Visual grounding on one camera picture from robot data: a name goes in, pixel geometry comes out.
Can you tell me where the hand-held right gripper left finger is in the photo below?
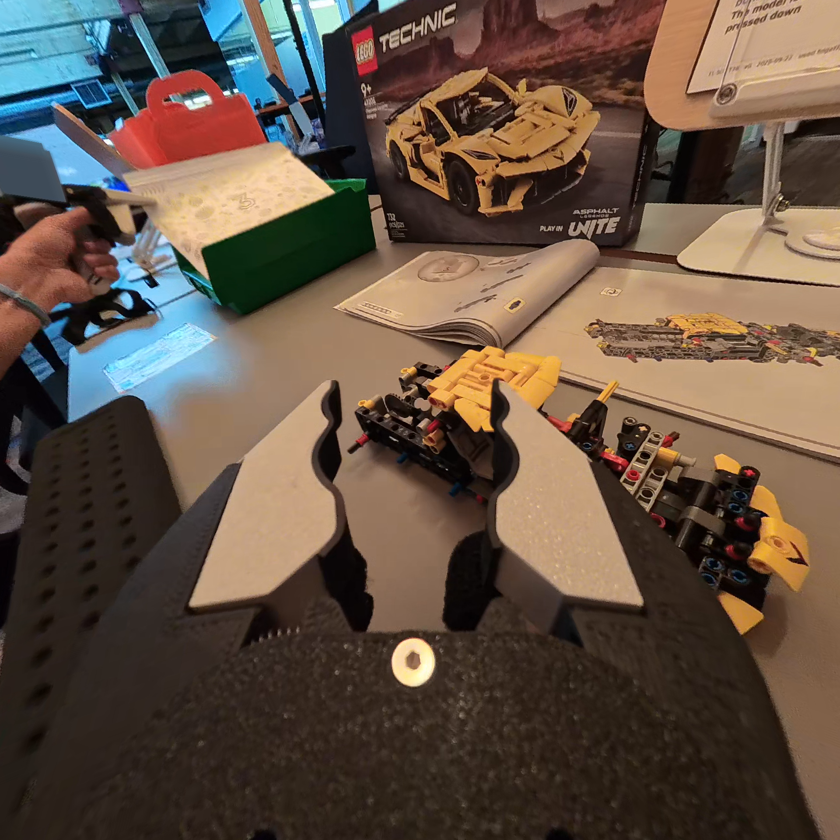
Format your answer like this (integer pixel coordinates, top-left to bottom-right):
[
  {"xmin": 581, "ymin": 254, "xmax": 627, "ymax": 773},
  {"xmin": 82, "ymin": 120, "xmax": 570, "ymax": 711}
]
[{"xmin": 188, "ymin": 379, "xmax": 375, "ymax": 634}]

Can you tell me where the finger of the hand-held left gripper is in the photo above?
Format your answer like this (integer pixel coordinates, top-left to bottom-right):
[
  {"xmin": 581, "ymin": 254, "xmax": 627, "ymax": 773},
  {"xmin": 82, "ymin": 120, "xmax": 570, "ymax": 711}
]
[{"xmin": 98, "ymin": 187, "xmax": 161, "ymax": 232}]

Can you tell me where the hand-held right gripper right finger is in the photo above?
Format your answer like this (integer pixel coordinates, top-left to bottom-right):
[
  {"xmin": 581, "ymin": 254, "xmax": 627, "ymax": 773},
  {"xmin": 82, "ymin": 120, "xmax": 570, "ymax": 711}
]
[{"xmin": 443, "ymin": 379, "xmax": 645, "ymax": 639}]

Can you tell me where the white printed paper bag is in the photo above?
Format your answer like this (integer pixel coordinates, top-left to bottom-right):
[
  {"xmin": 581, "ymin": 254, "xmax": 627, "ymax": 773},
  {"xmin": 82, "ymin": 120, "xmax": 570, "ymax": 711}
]
[{"xmin": 123, "ymin": 142, "xmax": 337, "ymax": 280}]

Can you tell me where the green box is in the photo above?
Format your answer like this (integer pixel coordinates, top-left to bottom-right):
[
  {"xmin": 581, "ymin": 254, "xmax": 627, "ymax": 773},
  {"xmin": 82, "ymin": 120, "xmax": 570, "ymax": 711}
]
[{"xmin": 172, "ymin": 177, "xmax": 376, "ymax": 315}]

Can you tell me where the yellow black toy brick car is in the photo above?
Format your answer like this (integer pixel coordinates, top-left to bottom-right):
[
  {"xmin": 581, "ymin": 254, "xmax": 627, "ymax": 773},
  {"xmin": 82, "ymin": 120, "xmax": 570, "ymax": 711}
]
[{"xmin": 348, "ymin": 346, "xmax": 811, "ymax": 636}]

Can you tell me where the instruction booklet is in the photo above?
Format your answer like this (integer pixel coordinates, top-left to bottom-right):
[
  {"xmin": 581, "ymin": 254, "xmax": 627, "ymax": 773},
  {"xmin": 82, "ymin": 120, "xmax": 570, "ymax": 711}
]
[{"xmin": 335, "ymin": 239, "xmax": 840, "ymax": 460}]

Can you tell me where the grey desk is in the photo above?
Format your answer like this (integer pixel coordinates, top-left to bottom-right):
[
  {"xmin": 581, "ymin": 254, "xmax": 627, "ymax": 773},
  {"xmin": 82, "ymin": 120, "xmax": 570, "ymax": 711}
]
[{"xmin": 66, "ymin": 197, "xmax": 840, "ymax": 840}]

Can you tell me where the person's left hand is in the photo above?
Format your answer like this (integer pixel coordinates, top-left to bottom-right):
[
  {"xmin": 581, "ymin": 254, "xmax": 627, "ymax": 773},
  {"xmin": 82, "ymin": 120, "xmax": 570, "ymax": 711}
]
[{"xmin": 0, "ymin": 208, "xmax": 122, "ymax": 309}]

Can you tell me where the wood edged grey board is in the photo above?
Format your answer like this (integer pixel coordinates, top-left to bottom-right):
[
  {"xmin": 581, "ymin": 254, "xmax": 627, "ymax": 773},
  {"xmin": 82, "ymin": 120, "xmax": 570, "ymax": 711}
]
[{"xmin": 51, "ymin": 101, "xmax": 135, "ymax": 178}]

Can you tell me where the red box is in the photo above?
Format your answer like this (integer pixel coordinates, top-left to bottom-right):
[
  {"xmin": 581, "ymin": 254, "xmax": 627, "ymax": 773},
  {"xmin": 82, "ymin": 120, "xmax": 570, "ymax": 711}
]
[{"xmin": 108, "ymin": 69, "xmax": 266, "ymax": 168}]

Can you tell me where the grey wristband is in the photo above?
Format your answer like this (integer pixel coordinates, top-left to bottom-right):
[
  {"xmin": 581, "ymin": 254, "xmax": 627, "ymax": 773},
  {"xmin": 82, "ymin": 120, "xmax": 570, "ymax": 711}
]
[{"xmin": 0, "ymin": 283, "xmax": 53, "ymax": 329}]

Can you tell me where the colourful sticker sheet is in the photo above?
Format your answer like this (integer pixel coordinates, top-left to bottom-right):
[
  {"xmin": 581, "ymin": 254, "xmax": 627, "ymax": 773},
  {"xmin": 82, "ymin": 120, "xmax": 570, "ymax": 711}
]
[{"xmin": 103, "ymin": 322, "xmax": 217, "ymax": 395}]

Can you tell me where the black perforated pad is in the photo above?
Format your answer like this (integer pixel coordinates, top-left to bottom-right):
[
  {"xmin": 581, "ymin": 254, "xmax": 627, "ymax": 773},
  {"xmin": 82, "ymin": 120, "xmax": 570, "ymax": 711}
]
[{"xmin": 0, "ymin": 395, "xmax": 182, "ymax": 811}]

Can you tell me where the toy car set box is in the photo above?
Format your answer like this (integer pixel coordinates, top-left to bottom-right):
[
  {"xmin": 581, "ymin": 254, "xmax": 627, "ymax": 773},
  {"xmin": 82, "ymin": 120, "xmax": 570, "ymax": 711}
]
[{"xmin": 344, "ymin": 0, "xmax": 667, "ymax": 247}]

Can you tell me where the white document stand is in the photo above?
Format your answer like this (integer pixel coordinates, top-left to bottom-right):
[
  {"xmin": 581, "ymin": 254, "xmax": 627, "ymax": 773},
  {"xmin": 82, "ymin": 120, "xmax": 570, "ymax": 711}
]
[{"xmin": 643, "ymin": 0, "xmax": 840, "ymax": 287}]

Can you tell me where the printed paper sheet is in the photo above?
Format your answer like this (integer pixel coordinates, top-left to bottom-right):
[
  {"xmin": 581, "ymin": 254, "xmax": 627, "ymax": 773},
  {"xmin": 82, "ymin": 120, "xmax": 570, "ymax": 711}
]
[{"xmin": 686, "ymin": 0, "xmax": 840, "ymax": 96}]

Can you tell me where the black plastic frame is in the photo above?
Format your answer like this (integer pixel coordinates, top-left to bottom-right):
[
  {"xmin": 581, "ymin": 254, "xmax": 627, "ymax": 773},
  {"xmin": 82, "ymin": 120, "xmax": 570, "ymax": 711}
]
[{"xmin": 56, "ymin": 289, "xmax": 161, "ymax": 345}]

